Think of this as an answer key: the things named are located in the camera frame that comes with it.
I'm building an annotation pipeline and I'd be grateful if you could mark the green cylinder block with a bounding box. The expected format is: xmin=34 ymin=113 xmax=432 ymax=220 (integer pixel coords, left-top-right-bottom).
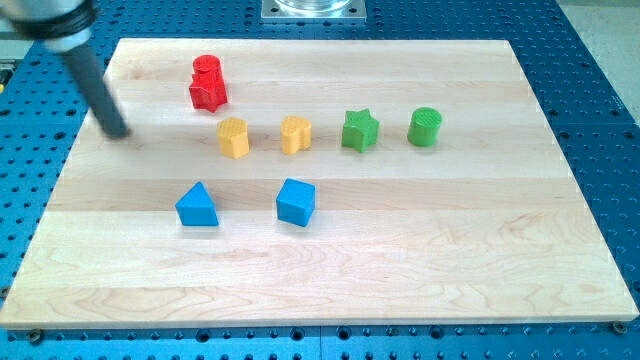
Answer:
xmin=407 ymin=107 xmax=442 ymax=147

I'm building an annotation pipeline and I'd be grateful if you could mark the yellow hexagon block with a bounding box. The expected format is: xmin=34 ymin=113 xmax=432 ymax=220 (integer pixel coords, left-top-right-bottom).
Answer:
xmin=217 ymin=117 xmax=250 ymax=159

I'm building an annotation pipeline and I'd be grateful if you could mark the blue triangle block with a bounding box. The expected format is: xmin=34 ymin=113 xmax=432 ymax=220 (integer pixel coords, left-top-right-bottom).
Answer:
xmin=175 ymin=182 xmax=219 ymax=227

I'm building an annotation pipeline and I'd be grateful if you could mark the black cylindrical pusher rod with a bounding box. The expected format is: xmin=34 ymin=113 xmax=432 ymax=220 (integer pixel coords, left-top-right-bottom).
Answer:
xmin=61 ymin=44 xmax=129 ymax=139

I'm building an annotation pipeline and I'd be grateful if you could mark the yellow heart block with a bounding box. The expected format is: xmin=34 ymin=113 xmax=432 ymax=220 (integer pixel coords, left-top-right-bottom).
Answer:
xmin=280 ymin=116 xmax=312 ymax=155

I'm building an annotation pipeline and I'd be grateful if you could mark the red cylinder block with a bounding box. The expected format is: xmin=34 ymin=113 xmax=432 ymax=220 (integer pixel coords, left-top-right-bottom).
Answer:
xmin=193 ymin=54 xmax=221 ymax=79

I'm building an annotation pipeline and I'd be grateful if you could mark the red star block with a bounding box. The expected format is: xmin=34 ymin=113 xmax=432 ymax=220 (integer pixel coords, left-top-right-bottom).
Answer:
xmin=189 ymin=71 xmax=228 ymax=113

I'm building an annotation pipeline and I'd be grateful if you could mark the green star block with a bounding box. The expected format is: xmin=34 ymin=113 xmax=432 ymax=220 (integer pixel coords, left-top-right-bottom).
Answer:
xmin=341 ymin=109 xmax=379 ymax=153

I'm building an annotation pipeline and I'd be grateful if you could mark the wooden board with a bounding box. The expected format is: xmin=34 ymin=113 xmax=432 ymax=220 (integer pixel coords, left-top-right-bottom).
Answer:
xmin=1 ymin=38 xmax=638 ymax=329

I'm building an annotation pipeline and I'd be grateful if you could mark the blue cube block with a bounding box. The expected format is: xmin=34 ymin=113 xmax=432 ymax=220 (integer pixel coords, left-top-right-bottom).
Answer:
xmin=276 ymin=178 xmax=316 ymax=227

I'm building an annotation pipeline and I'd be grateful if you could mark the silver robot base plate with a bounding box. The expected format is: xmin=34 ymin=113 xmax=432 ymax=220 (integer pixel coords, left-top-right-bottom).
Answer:
xmin=260 ymin=0 xmax=367 ymax=23

